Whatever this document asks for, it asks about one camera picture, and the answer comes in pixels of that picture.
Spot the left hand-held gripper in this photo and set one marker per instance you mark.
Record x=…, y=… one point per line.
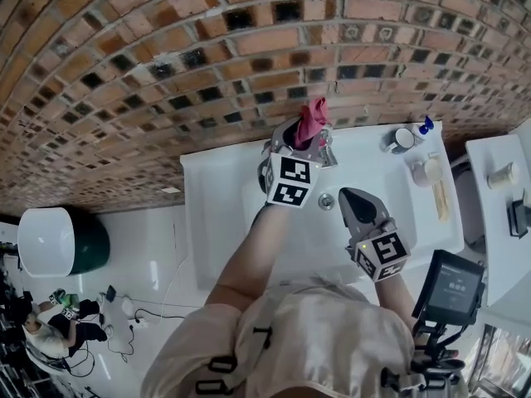
x=290, y=181

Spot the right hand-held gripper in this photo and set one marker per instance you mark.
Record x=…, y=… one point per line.
x=383, y=251

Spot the pink cloth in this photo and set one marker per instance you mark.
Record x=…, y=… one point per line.
x=311, y=118

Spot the chrome faucet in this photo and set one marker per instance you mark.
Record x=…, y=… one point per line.
x=329, y=153

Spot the person's left forearm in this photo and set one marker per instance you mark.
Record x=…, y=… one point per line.
x=249, y=255

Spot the person's right forearm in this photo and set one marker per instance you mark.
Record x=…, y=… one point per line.
x=394, y=301

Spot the metal sink drain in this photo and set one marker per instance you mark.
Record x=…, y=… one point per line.
x=326, y=200

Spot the white mug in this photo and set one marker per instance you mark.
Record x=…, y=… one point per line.
x=427, y=170

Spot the wooden toothbrush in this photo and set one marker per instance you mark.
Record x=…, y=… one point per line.
x=440, y=201

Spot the grey mug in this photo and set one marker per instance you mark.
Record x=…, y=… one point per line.
x=400, y=141

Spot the white sink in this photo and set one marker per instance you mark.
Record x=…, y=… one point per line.
x=232, y=205

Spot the white bottle blue cap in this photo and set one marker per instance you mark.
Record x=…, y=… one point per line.
x=422, y=131

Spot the grey round bin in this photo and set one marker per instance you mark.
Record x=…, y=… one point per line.
x=469, y=205

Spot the black chest-mounted screen device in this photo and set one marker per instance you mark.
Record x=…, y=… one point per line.
x=450, y=284

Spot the person's beige shirt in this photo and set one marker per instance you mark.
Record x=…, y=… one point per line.
x=332, y=338

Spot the white side counter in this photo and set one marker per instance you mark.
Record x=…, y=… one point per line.
x=498, y=239

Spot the paper cup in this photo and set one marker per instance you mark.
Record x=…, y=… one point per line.
x=503, y=176

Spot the black box on counter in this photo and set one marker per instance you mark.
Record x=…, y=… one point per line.
x=520, y=218

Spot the glass door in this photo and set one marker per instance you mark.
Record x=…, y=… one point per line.
x=504, y=359

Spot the white round device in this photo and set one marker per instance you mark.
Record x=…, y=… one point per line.
x=125, y=305

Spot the black power adapter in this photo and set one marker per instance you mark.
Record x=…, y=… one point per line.
x=111, y=292

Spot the white power strip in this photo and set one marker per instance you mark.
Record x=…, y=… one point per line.
x=140, y=323

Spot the white and green round tub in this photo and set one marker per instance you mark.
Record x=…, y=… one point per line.
x=45, y=243

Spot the white wall plate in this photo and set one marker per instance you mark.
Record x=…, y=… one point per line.
x=169, y=190

